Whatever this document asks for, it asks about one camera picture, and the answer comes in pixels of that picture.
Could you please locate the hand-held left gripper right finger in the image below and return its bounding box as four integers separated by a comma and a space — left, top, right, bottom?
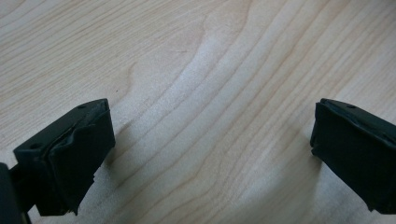
309, 98, 396, 215

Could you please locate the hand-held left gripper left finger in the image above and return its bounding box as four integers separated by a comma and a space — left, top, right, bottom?
12, 98, 117, 217

